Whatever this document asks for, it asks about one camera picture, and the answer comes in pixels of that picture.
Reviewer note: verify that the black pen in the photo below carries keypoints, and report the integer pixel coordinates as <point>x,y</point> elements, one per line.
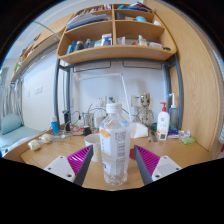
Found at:
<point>148,136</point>

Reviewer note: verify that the small white digital clock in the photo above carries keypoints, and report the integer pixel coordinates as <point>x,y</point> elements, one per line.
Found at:
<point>162,136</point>

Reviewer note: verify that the wooden wardrobe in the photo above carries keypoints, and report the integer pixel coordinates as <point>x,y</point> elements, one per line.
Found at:
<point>200,83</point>

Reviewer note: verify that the pink white packet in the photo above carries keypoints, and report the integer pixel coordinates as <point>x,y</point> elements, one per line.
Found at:
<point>184,133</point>

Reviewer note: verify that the white red pump lotion bottle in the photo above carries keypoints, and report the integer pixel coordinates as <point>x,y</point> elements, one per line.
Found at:
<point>163,121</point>

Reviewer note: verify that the white wall socket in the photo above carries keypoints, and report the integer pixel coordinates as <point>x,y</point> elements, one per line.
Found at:
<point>101,101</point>
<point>135,101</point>

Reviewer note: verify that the clear plastic water bottle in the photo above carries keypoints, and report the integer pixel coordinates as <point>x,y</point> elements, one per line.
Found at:
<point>115,146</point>

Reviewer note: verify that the tree creature figurine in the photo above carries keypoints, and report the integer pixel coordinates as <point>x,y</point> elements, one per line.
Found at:
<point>145,111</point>

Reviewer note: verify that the small white round roll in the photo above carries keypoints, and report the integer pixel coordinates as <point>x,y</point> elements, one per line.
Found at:
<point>46,138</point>
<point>34,145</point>

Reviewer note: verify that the green packet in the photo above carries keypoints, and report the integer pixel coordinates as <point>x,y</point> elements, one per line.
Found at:
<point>188,140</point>

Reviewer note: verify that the long wooden bunk ledge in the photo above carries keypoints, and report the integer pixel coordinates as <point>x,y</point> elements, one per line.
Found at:
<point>43,40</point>

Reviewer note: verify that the blue box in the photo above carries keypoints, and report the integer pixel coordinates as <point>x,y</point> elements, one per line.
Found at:
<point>173,132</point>

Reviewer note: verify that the black charger block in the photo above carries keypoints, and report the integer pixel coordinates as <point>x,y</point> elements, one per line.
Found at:
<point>87,130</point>

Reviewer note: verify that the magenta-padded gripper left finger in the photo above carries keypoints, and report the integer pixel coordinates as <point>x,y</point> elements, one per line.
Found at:
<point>58,166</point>

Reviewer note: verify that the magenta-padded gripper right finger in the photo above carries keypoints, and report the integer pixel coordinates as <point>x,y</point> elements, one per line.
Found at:
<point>166,165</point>

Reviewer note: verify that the bed with teal pillow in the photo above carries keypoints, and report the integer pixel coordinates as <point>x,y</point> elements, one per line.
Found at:
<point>13,130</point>

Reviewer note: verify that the clear blue squeeze bottle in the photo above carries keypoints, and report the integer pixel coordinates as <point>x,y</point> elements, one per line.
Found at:
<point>173,115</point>

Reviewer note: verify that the grey ruler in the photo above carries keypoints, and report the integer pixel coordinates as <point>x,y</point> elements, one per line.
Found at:
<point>154,137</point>

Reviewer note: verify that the black electric shaver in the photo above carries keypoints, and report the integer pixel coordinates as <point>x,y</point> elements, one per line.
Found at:
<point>67,120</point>

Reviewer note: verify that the small blue tube bottle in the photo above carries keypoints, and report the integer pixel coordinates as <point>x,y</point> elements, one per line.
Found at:
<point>55,126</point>

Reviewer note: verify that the wooden shelf unit with items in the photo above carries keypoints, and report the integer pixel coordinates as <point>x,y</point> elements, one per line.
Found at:
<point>116,35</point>

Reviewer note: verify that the crumpled white tissue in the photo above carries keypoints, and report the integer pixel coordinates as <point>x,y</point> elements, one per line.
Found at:
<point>139,130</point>

